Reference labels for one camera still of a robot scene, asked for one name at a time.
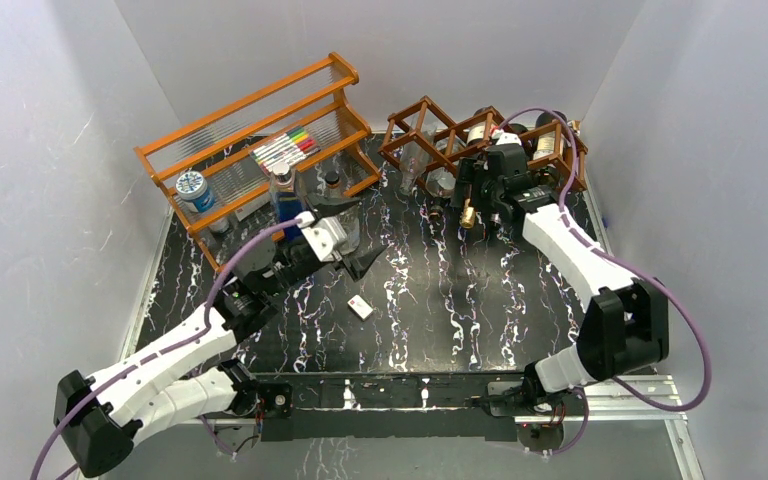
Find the brown wooden wine rack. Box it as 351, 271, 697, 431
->
379, 96, 588, 214

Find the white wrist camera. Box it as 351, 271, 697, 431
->
295, 211, 348, 262
490, 130, 522, 147

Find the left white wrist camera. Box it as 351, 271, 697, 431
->
295, 211, 348, 262

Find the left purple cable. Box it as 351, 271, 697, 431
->
29, 211, 316, 480

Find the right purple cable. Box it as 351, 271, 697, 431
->
496, 107, 715, 457

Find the clear bottle black cap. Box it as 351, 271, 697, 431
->
423, 166, 456, 222

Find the blue white jar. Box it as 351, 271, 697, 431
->
175, 170, 216, 214

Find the orange wooden shelf rack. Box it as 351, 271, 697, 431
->
135, 52, 381, 271

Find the clear glass bottle white label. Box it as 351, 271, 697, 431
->
320, 170, 362, 256

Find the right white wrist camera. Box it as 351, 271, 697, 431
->
490, 130, 522, 147

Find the small white card box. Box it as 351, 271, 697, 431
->
347, 295, 374, 320

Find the purple cable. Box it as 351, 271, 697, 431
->
29, 211, 316, 480
496, 107, 715, 457

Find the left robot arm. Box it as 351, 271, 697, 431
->
44, 195, 384, 478

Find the white small box on shelf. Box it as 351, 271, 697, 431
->
234, 193, 270, 222

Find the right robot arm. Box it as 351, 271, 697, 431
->
452, 144, 669, 414

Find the blue square bottle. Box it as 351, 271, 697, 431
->
270, 160, 305, 222

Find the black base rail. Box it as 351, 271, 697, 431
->
195, 370, 624, 444

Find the dark bottle gold cap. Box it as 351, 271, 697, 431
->
460, 106, 499, 229

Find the pack of coloured markers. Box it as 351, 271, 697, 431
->
251, 126, 320, 175

